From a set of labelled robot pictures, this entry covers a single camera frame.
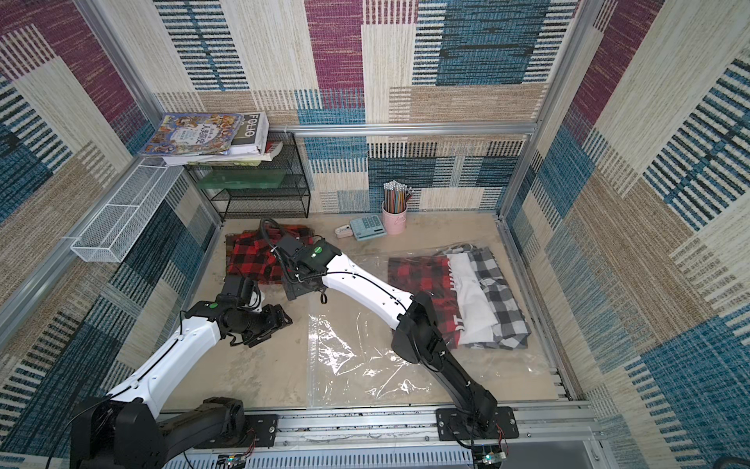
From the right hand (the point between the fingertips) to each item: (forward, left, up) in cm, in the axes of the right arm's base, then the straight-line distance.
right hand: (304, 284), depth 83 cm
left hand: (-9, +6, -7) cm, 13 cm away
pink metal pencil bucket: (+31, -27, -8) cm, 42 cm away
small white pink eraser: (+30, -7, -12) cm, 34 cm away
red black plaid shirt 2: (+10, -38, -12) cm, 41 cm away
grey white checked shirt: (-8, -60, -13) cm, 62 cm away
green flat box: (+32, +22, +12) cm, 40 cm away
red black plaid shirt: (+18, +22, -9) cm, 30 cm away
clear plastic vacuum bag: (-17, -13, -14) cm, 26 cm away
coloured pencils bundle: (+38, -28, -2) cm, 47 cm away
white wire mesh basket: (+2, +43, +19) cm, 47 cm away
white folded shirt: (-2, -50, -13) cm, 51 cm away
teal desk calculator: (+34, -16, -14) cm, 40 cm away
